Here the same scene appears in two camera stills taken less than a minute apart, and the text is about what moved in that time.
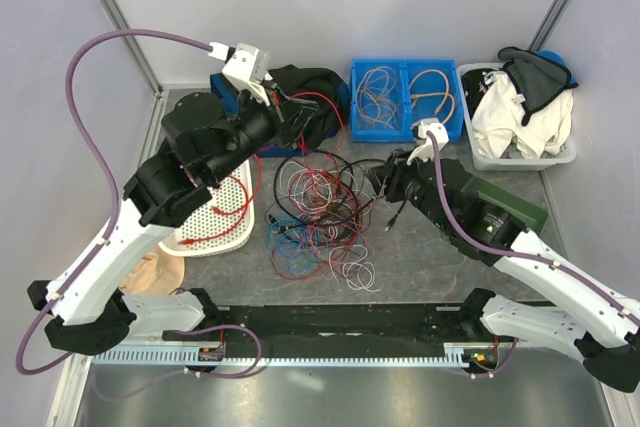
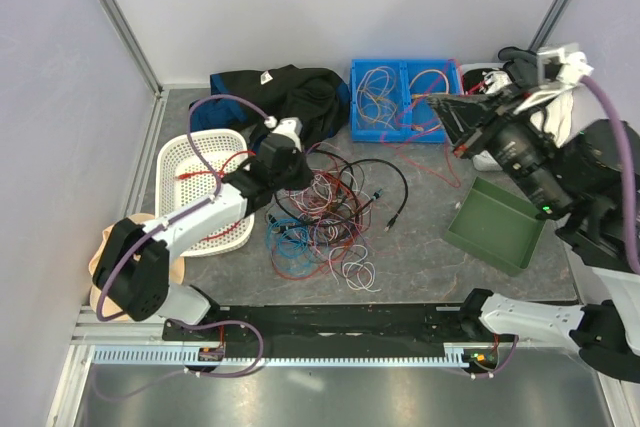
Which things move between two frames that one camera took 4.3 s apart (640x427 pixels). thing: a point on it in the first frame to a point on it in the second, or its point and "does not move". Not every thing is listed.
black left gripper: x=293 y=118 to x=305 y=174
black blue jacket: x=315 y=106 does not move
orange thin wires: x=374 y=100 does not move
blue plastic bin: x=387 y=96 does not move
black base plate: x=394 y=326 does not move
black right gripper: x=386 y=179 to x=472 y=122
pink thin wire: x=342 y=199 to x=358 y=153
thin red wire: x=333 y=100 to x=341 y=254
